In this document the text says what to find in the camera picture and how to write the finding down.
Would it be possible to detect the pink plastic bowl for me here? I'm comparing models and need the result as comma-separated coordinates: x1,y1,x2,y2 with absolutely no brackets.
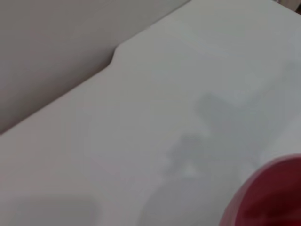
220,153,301,226

